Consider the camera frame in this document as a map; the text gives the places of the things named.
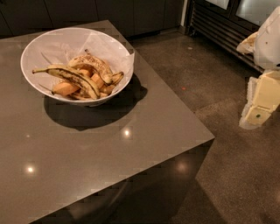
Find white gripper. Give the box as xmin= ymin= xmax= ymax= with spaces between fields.
xmin=236 ymin=6 xmax=280 ymax=130

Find spotted yellow banana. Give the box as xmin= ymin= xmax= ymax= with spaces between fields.
xmin=68 ymin=50 xmax=113 ymax=85

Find small dark banana piece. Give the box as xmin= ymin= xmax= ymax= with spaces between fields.
xmin=112 ymin=72 xmax=123 ymax=85

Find dark bruised banana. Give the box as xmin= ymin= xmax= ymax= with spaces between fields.
xmin=32 ymin=64 xmax=100 ymax=100

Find white bowl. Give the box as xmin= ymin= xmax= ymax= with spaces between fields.
xmin=20 ymin=31 xmax=122 ymax=107

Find white paper liner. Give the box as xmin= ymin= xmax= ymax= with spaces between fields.
xmin=39 ymin=28 xmax=135 ymax=93

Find dark base cabinets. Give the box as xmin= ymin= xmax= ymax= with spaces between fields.
xmin=0 ymin=0 xmax=184 ymax=38

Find orange fruit piece centre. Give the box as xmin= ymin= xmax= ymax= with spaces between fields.
xmin=91 ymin=73 xmax=104 ymax=88

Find orange fruit piece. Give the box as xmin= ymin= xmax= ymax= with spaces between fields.
xmin=91 ymin=73 xmax=104 ymax=88
xmin=52 ymin=82 xmax=80 ymax=96

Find orange fruit piece left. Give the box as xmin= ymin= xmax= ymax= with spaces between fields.
xmin=52 ymin=82 xmax=80 ymax=96

